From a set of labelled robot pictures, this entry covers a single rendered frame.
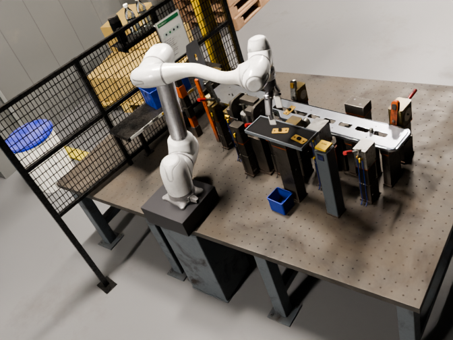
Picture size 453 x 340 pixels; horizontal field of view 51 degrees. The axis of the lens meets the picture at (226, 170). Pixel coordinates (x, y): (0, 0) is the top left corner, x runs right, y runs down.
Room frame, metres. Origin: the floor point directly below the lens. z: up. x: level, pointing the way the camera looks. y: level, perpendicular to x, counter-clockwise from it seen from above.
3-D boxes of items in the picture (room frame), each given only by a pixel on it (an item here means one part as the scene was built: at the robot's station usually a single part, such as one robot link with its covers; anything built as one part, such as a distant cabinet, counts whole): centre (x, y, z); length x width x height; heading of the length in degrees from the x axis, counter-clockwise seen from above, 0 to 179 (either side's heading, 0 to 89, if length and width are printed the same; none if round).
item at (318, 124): (1.93, -0.50, 0.90); 0.13 x 0.08 x 0.41; 124
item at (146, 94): (2.94, 0.19, 1.10); 0.30 x 0.17 x 0.13; 114
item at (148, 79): (2.16, 0.19, 1.58); 0.18 x 0.14 x 0.13; 67
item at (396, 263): (2.53, -0.27, 0.68); 2.56 x 1.61 x 0.04; 43
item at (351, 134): (2.29, -0.49, 1.00); 1.38 x 0.22 x 0.02; 34
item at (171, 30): (3.20, 0.02, 1.30); 0.23 x 0.02 x 0.31; 124
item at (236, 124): (2.24, -0.13, 0.89); 0.09 x 0.08 x 0.38; 124
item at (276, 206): (1.88, -0.22, 0.75); 0.11 x 0.10 x 0.09; 34
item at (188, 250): (2.14, 0.29, 0.33); 0.31 x 0.31 x 0.66; 43
